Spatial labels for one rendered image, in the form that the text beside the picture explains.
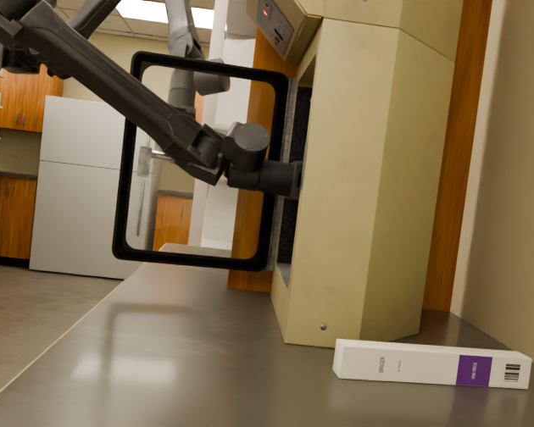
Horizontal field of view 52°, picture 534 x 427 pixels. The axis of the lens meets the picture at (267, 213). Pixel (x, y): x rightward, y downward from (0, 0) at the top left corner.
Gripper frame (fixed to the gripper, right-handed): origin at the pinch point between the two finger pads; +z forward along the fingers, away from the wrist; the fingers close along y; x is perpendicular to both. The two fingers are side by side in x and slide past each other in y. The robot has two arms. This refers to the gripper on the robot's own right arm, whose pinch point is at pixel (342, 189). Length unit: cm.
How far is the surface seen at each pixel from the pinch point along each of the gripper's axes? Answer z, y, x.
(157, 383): -24.0, -35.0, 25.2
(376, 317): 5.8, -12.9, 18.9
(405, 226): 9.1, -9.4, 4.6
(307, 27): -11.7, -10.8, -22.8
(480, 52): 28.9, 19.7, -34.0
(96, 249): -139, 476, 86
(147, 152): -35.5, 10.3, -1.0
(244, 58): -20, 123, -48
